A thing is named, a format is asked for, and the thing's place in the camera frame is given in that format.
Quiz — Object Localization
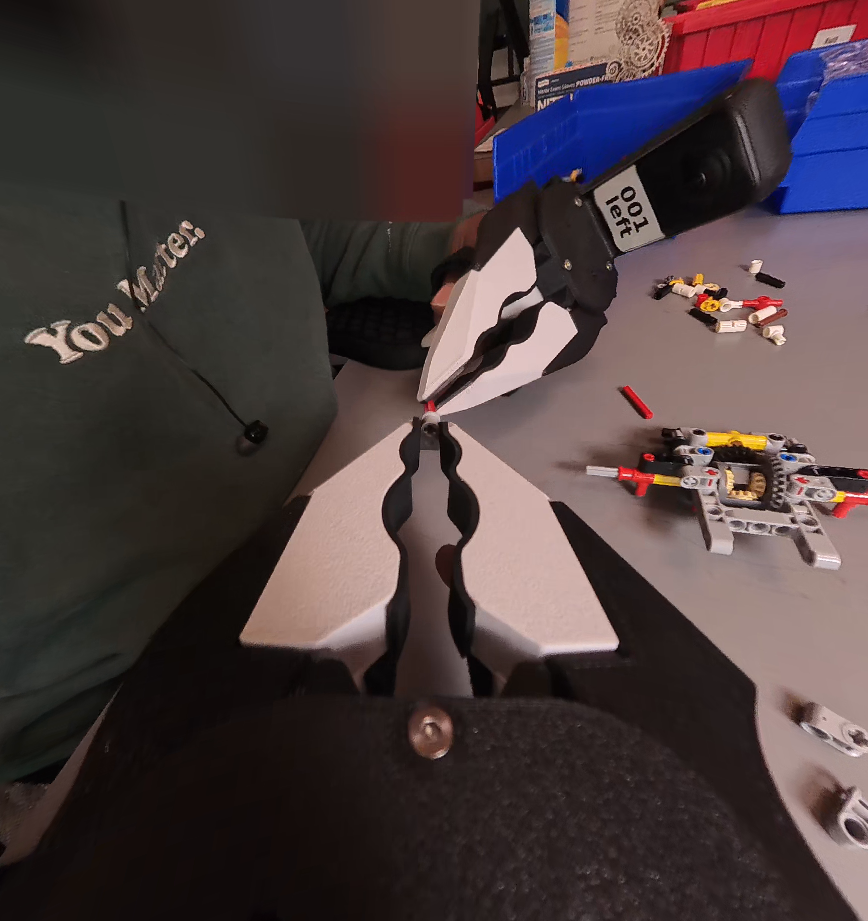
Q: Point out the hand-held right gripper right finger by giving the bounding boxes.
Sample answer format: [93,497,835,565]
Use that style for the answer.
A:
[437,422,620,697]

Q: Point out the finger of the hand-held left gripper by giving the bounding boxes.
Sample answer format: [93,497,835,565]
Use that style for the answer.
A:
[416,229,543,404]
[434,301,579,417]

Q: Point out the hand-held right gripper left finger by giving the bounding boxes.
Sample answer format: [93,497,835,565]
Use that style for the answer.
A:
[238,422,416,697]

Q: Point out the person's left forearm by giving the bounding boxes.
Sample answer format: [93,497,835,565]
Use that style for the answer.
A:
[300,216,471,310]

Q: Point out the scattered white and coloured lego parts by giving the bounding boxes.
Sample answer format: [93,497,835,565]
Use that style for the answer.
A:
[653,258,791,348]

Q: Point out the yellow grey lego gear assembly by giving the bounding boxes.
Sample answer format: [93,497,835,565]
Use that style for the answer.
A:
[585,425,868,573]

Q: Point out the person's left hand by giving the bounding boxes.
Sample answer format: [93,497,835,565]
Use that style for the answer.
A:
[430,212,488,321]

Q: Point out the black textured pad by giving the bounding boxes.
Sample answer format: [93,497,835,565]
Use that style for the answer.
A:
[326,298,435,371]

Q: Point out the stacked blue storage bins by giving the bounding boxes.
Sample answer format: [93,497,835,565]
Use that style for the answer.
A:
[761,36,868,215]

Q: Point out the red plastic bin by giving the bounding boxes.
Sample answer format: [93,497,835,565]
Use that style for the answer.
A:
[660,0,868,80]

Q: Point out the ornate gear pattern object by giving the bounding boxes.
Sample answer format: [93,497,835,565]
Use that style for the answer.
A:
[606,0,674,86]

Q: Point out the white blue glove box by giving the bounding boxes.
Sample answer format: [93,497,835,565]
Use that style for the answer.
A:
[533,58,622,110]

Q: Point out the blue plastic bin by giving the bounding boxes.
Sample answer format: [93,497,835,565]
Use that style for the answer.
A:
[491,58,755,202]

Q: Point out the blue orange wipes box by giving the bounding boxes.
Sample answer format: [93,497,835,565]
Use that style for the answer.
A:
[527,0,573,71]

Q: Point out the person in green sweatshirt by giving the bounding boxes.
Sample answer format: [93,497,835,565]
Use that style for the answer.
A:
[0,173,341,864]

